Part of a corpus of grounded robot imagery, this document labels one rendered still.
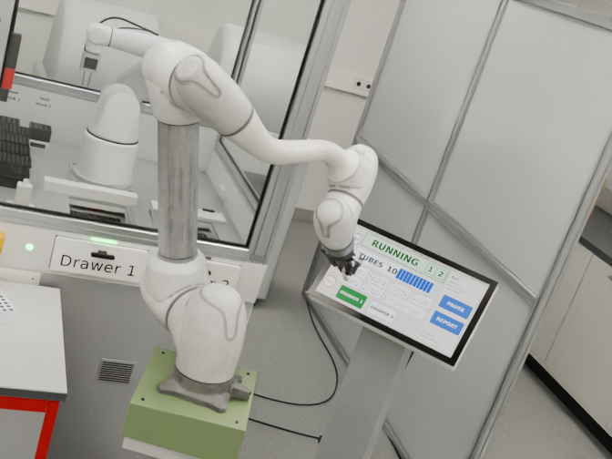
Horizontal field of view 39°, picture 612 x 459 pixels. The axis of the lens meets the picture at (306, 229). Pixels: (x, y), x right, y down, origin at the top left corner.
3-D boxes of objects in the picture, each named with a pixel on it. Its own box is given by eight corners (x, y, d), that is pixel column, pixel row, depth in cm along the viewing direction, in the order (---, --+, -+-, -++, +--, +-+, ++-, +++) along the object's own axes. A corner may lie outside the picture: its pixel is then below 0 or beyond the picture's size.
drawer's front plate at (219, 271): (232, 297, 289) (241, 268, 285) (148, 284, 278) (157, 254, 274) (231, 294, 290) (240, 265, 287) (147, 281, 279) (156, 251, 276)
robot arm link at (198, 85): (265, 103, 191) (235, 85, 201) (219, 50, 179) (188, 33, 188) (226, 147, 190) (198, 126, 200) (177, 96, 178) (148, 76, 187)
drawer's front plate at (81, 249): (140, 283, 277) (148, 252, 273) (48, 269, 266) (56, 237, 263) (140, 280, 278) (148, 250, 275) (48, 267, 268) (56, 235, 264)
